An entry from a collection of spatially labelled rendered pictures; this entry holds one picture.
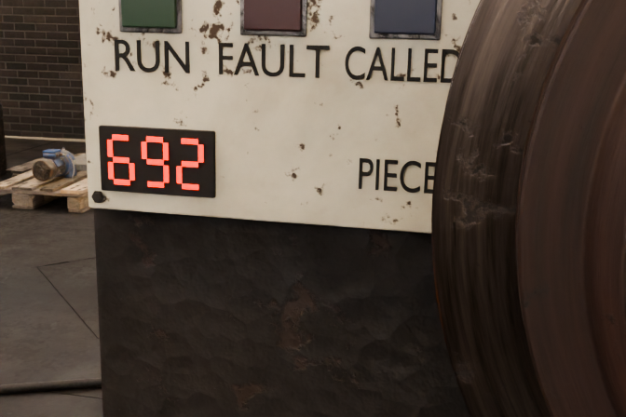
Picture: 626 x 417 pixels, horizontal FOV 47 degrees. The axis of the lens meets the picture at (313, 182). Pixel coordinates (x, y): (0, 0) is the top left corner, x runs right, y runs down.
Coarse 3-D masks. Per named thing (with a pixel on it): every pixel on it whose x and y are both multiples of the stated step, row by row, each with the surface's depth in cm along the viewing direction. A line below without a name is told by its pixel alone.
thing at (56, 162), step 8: (48, 152) 462; (56, 152) 464; (64, 152) 477; (40, 160) 454; (48, 160) 458; (56, 160) 463; (64, 160) 474; (72, 160) 467; (32, 168) 456; (40, 168) 455; (48, 168) 454; (56, 168) 460; (64, 168) 472; (72, 168) 481; (40, 176) 461; (48, 176) 456; (56, 176) 465; (64, 176) 478; (72, 176) 465
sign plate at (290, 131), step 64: (192, 0) 45; (320, 0) 43; (448, 0) 42; (128, 64) 46; (192, 64) 46; (256, 64) 45; (320, 64) 44; (384, 64) 43; (448, 64) 43; (128, 128) 47; (192, 128) 47; (256, 128) 46; (320, 128) 45; (384, 128) 44; (128, 192) 48; (192, 192) 47; (256, 192) 47; (320, 192) 46; (384, 192) 45
